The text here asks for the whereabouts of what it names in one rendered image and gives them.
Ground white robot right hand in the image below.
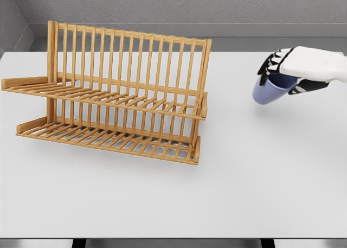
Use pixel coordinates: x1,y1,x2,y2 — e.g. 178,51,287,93
257,46,343,96

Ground blue cup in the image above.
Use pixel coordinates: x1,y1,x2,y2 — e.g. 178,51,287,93
252,73,299,105

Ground wooden two-tier dish rack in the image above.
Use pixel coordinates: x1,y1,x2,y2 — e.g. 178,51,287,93
1,20,213,166

